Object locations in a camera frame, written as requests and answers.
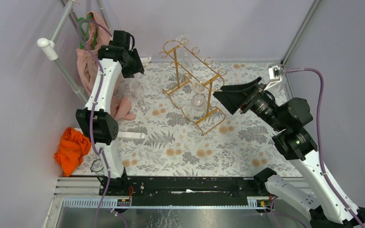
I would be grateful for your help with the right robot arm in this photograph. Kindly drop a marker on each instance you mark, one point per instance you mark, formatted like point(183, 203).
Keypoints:
point(327, 206)

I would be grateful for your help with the green clothes hanger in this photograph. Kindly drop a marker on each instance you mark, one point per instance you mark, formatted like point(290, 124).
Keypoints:
point(85, 35)

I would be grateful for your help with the gold wire wine glass rack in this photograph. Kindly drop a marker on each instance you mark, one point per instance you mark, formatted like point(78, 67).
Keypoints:
point(196, 80)

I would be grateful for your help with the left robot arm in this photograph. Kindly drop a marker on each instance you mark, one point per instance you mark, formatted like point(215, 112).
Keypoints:
point(118, 58)

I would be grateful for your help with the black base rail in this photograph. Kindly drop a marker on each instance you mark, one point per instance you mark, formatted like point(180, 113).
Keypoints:
point(182, 191)

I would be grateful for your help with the floral tablecloth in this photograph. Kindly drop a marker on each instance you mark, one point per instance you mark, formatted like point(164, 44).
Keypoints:
point(223, 145)

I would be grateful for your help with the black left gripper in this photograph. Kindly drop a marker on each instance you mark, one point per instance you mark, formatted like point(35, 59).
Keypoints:
point(135, 64)

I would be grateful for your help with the orange cloth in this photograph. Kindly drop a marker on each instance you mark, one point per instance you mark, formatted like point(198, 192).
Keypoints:
point(72, 148)

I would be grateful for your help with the silver clothes rail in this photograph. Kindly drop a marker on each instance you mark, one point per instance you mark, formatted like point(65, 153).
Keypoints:
point(63, 34)

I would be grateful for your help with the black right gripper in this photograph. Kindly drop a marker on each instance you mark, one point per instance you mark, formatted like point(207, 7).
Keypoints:
point(233, 97)

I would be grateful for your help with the pink shorts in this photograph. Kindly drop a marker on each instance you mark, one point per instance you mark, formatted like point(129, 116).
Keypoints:
point(87, 67)

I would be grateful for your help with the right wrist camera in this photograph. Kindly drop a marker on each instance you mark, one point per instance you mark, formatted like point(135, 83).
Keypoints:
point(275, 72)

